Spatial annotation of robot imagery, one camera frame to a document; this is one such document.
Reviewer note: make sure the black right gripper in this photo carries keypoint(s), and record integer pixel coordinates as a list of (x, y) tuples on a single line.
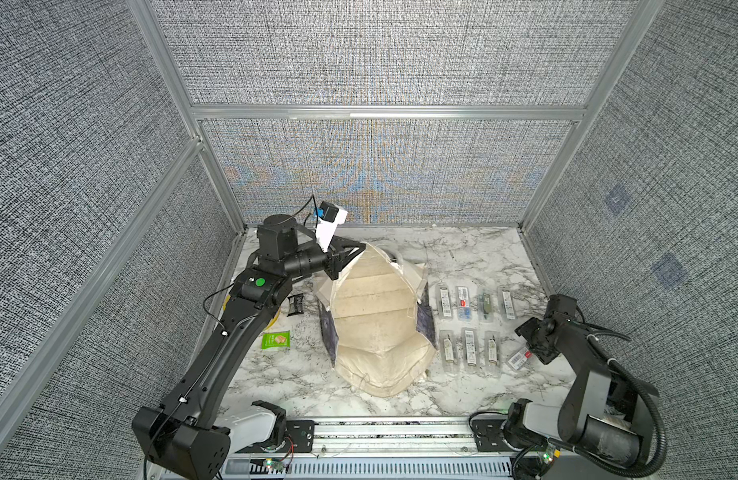
[(525, 328)]

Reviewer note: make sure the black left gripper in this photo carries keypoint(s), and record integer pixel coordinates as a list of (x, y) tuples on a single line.
[(337, 258)]

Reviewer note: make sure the clear compass case green insert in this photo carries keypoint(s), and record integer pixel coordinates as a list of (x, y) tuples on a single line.
[(485, 306)]

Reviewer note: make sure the beige canvas tote bag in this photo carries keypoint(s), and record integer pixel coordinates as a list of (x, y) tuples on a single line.
[(376, 321)]

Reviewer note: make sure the clear compass case red label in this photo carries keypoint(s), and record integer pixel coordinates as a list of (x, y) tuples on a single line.
[(464, 303)]

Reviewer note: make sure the clear compass set case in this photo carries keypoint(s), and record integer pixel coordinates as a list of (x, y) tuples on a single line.
[(446, 308)]

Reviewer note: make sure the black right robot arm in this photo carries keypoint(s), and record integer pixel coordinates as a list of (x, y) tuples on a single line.
[(609, 416)]

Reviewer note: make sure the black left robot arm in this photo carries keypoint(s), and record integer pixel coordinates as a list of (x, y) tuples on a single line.
[(181, 434)]

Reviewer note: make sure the small black packet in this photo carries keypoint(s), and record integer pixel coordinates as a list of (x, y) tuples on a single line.
[(296, 305)]

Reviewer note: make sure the green snack packet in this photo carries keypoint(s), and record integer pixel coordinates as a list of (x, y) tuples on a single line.
[(272, 340)]

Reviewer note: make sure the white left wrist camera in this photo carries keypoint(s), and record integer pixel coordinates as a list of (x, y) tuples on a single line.
[(329, 217)]

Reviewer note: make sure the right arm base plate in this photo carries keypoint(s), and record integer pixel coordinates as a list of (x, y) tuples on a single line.
[(499, 434)]

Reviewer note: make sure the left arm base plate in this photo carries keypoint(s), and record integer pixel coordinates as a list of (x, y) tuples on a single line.
[(294, 435)]

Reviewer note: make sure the aluminium front rail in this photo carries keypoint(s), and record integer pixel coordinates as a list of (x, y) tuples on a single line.
[(385, 448)]

